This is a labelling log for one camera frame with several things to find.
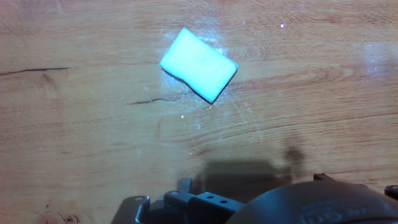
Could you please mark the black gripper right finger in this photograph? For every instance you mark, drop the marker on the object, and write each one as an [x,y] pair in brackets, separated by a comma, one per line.
[392,191]

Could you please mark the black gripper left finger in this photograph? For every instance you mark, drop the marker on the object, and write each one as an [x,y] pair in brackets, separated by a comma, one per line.
[205,205]

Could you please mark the white rectangular sponge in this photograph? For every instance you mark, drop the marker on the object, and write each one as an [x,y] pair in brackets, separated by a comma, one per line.
[199,63]

